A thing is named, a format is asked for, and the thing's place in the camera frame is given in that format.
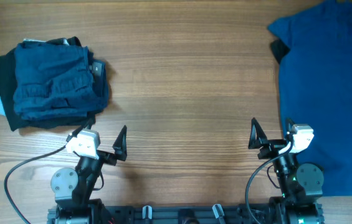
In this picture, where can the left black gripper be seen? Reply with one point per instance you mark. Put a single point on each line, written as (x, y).
(119, 150)

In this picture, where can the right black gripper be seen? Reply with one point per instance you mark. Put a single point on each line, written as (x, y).
(271, 146)

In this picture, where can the blue polo shirt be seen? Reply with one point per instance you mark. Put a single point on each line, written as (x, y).
(315, 86)

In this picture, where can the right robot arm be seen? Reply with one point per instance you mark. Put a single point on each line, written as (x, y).
(300, 184)

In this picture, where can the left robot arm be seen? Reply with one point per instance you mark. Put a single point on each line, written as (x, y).
(73, 186)

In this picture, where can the folded navy blue garment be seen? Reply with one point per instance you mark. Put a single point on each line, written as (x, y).
(55, 81)

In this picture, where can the folded black garment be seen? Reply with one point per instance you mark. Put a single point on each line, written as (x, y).
(8, 85)

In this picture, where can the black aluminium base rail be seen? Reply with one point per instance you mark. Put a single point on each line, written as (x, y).
(237, 214)

